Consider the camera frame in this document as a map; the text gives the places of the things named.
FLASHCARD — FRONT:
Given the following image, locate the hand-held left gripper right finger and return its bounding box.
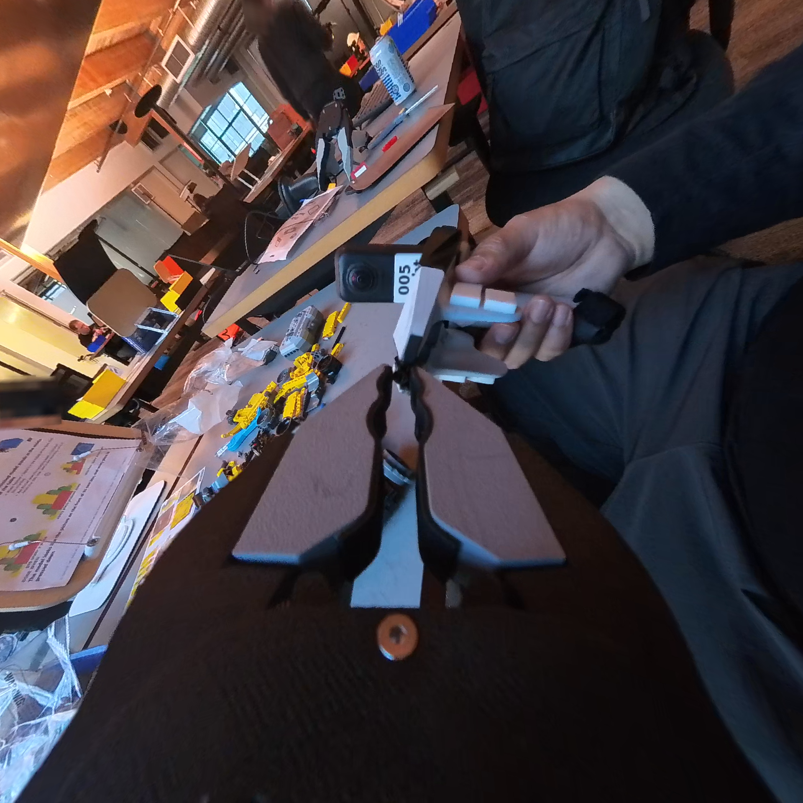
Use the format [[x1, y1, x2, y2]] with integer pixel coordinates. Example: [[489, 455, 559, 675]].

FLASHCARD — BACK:
[[409, 369, 567, 577]]

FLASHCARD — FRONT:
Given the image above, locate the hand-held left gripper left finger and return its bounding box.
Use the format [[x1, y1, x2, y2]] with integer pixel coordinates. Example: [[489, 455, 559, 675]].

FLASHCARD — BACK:
[[232, 367, 389, 568]]

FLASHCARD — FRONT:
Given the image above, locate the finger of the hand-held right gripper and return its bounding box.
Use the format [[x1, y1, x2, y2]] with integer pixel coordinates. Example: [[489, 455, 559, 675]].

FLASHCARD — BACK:
[[416, 327, 508, 385], [392, 265, 446, 365]]

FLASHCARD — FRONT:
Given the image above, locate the yellow toy brick car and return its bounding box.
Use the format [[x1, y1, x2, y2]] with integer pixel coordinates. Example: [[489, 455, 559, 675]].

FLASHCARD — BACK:
[[378, 361, 421, 510]]

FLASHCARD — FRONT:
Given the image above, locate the person's right forearm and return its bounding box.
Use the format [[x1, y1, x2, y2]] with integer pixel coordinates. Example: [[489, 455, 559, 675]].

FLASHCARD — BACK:
[[605, 47, 803, 277]]

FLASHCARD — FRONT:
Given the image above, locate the grey desk with wooden edge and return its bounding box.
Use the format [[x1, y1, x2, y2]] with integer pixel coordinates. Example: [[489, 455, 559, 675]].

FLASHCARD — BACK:
[[201, 13, 465, 340]]

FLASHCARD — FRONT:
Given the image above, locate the person's right hand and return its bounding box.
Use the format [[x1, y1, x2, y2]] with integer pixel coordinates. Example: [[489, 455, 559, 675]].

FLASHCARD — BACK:
[[455, 179, 655, 371]]

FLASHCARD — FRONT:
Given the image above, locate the white paper leaflet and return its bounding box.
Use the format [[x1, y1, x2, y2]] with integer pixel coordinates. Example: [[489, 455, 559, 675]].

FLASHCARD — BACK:
[[257, 185, 345, 264]]

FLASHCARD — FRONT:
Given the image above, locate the grey battery box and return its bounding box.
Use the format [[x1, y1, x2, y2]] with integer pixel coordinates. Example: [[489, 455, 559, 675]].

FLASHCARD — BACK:
[[279, 305, 324, 360]]

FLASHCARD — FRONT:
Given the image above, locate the heap of yellow brick beams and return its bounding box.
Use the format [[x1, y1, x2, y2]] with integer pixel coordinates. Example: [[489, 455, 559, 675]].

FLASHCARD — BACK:
[[222, 301, 352, 453]]

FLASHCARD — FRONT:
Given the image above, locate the brown cardboard sheet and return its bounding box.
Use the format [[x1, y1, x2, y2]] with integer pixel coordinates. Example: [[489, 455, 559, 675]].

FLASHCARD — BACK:
[[348, 103, 455, 192]]

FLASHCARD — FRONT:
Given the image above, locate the spare hand-held gripper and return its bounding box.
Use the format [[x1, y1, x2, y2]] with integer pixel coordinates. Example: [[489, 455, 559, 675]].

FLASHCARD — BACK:
[[312, 88, 355, 192]]

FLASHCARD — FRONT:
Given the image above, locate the silver monitor stand base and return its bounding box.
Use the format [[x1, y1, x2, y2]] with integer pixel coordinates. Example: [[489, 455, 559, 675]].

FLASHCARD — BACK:
[[66, 480, 167, 619]]

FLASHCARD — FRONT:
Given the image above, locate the grey pen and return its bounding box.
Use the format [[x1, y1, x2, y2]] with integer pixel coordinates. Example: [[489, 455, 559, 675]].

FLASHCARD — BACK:
[[366, 84, 440, 151]]

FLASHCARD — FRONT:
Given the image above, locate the paned window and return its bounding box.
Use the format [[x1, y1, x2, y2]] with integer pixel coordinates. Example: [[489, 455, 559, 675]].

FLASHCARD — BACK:
[[191, 82, 271, 161]]

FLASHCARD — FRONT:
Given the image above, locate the white wipes canister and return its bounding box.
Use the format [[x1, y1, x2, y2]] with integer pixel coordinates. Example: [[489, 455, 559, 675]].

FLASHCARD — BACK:
[[369, 34, 417, 106]]

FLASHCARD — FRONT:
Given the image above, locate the yellow storage bin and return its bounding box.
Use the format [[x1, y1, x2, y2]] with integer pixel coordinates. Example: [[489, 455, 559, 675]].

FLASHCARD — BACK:
[[66, 370, 126, 421]]

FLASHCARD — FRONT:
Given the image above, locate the printed paper sheet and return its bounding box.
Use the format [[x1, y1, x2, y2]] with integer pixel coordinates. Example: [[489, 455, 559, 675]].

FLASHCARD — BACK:
[[0, 430, 142, 591]]

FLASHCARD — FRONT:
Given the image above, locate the blue storage bin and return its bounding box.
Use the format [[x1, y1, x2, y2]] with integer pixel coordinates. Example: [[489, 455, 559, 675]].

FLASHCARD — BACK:
[[383, 0, 440, 38]]

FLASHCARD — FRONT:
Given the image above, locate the black floor lamp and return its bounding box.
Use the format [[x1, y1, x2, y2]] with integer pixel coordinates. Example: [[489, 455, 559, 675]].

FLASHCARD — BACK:
[[108, 83, 252, 208]]

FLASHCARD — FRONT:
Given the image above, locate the person's upper body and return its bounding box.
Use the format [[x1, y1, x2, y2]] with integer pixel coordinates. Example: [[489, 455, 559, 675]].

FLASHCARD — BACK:
[[455, 0, 735, 227]]

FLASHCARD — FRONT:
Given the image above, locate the wooden display board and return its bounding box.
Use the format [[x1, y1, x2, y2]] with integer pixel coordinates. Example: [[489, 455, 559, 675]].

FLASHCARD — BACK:
[[0, 420, 154, 614]]

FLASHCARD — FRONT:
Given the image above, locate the crinkled clear plastic wrap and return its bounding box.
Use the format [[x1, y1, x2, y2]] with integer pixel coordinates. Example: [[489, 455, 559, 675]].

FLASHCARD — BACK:
[[0, 618, 85, 798]]

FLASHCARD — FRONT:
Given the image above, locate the silver air duct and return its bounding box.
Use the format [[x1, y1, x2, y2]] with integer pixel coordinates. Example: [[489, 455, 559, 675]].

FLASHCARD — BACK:
[[144, 0, 233, 89]]

